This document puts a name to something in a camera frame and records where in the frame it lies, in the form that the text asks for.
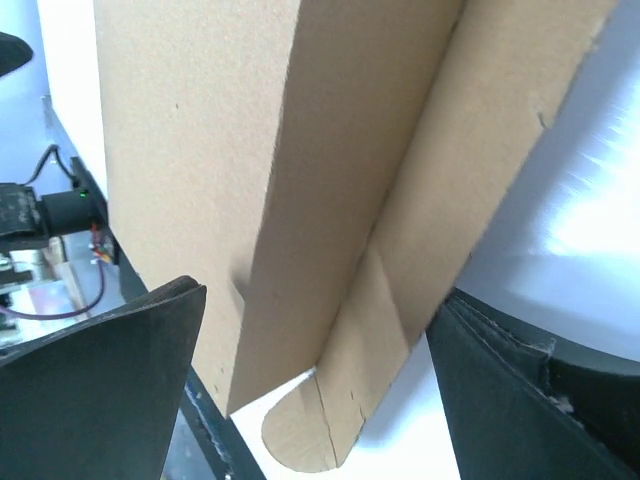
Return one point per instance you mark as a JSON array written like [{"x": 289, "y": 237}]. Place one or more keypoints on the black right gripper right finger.
[{"x": 524, "y": 403}]

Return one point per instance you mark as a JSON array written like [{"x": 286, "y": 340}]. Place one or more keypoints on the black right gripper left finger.
[{"x": 99, "y": 399}]

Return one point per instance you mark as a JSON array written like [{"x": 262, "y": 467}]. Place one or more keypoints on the brown cardboard box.
[{"x": 325, "y": 168}]

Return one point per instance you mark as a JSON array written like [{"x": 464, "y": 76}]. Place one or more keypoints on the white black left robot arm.
[{"x": 28, "y": 221}]

